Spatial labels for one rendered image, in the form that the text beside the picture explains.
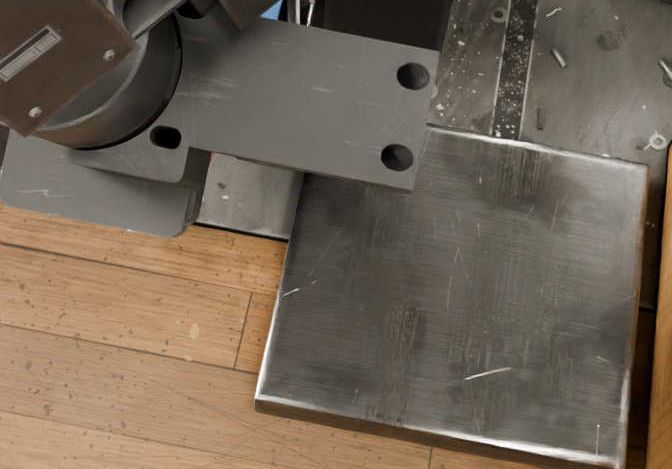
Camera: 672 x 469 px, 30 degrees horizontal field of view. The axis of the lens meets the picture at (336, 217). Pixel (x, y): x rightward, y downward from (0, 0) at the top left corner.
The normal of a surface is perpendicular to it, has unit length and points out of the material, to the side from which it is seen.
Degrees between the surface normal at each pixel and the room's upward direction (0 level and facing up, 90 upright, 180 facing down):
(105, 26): 90
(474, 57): 0
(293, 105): 25
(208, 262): 0
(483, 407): 0
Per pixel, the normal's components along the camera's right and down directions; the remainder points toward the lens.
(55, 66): 0.58, 0.75
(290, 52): -0.01, -0.02
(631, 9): 0.06, -0.44
